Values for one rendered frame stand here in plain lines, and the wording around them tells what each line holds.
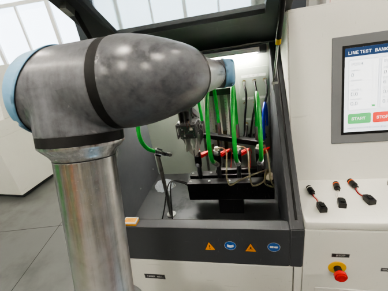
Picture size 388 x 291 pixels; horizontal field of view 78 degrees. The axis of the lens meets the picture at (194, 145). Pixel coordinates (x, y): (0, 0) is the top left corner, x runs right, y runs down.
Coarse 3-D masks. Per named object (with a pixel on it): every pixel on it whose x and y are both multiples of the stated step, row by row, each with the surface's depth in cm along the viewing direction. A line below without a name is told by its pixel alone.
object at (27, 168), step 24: (0, 72) 274; (0, 96) 273; (0, 120) 273; (0, 144) 272; (24, 144) 300; (0, 168) 283; (24, 168) 299; (48, 168) 332; (0, 192) 305; (24, 192) 298
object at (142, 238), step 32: (160, 224) 82; (192, 224) 80; (224, 224) 78; (256, 224) 76; (288, 224) 74; (160, 256) 87; (192, 256) 84; (224, 256) 81; (256, 256) 79; (288, 256) 76
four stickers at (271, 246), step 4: (204, 244) 80; (208, 244) 80; (212, 244) 80; (224, 244) 79; (228, 244) 78; (232, 244) 78; (244, 244) 77; (248, 244) 77; (252, 244) 77; (256, 244) 76; (268, 244) 75; (272, 244) 75; (276, 244) 75; (280, 244) 75; (204, 248) 81; (208, 248) 81; (212, 248) 81; (228, 248) 79; (232, 248) 79; (236, 248) 79; (244, 248) 78; (248, 248) 78; (252, 248) 77; (256, 248) 77; (268, 248) 76; (272, 248) 76; (276, 248) 76; (280, 248) 75
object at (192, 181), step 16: (192, 176) 102; (208, 176) 101; (224, 176) 99; (256, 176) 97; (192, 192) 98; (208, 192) 97; (224, 192) 95; (240, 192) 94; (256, 192) 93; (272, 192) 92; (224, 208) 99; (240, 208) 97
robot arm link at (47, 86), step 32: (32, 64) 28; (64, 64) 27; (32, 96) 28; (64, 96) 27; (96, 96) 26; (32, 128) 30; (64, 128) 28; (96, 128) 30; (64, 160) 30; (96, 160) 32; (64, 192) 31; (96, 192) 32; (64, 224) 33; (96, 224) 32; (96, 256) 33; (128, 256) 37; (96, 288) 33; (128, 288) 37
